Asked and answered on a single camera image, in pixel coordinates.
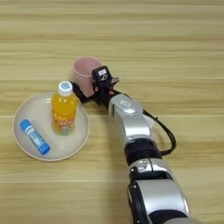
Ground blue glue stick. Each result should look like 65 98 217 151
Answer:
19 118 52 156

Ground beige round plate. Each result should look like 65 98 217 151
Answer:
12 92 91 162

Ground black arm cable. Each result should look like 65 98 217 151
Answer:
142 108 178 157

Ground orange juice bottle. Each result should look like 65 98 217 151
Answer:
51 80 81 137

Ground pink plastic cup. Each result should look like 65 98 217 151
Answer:
73 56 103 98

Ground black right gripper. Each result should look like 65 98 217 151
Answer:
70 76 123 108

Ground small black box white label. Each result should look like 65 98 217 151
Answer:
91 65 113 88

